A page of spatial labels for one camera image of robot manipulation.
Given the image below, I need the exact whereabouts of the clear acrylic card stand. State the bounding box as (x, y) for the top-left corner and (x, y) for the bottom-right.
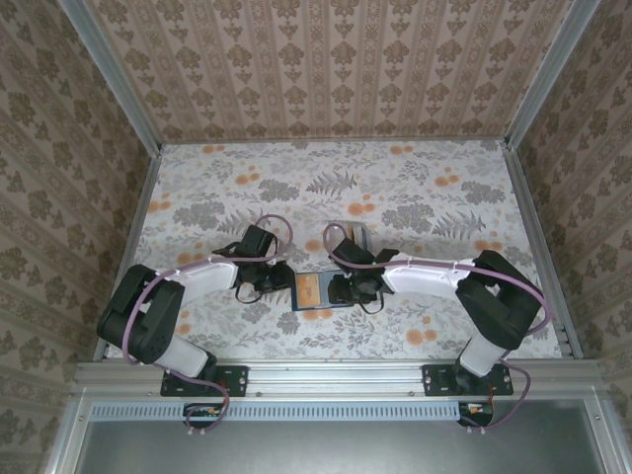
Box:
(328, 218), (370, 249)

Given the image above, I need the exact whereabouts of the slotted grey cable duct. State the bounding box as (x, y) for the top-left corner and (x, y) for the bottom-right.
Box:
(91, 400), (478, 422)

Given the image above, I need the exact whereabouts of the gripper thin black cable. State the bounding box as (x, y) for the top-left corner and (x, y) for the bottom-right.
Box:
(235, 283), (271, 305)
(357, 290), (387, 316)

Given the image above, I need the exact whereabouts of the grey sheet metal panel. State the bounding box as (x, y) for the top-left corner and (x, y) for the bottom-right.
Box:
(76, 419), (606, 474)

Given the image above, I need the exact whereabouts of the left gripper thin black cable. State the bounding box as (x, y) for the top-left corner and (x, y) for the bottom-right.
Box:
(235, 283), (271, 305)

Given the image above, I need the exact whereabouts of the dark blue card holder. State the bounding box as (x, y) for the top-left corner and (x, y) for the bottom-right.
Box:
(289, 270), (357, 313)

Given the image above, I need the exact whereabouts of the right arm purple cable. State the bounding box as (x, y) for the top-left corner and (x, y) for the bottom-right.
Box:
(323, 222), (550, 435)

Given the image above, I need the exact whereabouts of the floral patterned table cover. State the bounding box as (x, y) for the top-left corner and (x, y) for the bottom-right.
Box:
(106, 140), (568, 361)

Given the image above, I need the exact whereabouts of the right gripper thin black cable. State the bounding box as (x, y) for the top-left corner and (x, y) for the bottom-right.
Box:
(357, 290), (387, 316)

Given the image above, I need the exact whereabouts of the aluminium table side rail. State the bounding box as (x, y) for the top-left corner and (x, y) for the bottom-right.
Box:
(92, 145), (164, 361)
(503, 140), (585, 360)

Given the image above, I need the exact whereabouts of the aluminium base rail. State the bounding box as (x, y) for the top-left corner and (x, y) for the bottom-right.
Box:
(73, 358), (604, 399)

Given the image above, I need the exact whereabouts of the aluminium frame post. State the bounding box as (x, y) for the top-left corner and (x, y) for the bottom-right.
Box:
(504, 0), (607, 149)
(42, 387), (93, 474)
(54, 0), (164, 154)
(585, 387), (632, 474)

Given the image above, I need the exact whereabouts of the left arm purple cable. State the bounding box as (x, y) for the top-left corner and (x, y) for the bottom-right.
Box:
(125, 213), (296, 438)

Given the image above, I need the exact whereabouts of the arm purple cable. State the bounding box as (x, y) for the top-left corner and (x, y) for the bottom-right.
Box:
(125, 213), (296, 438)
(323, 222), (550, 435)

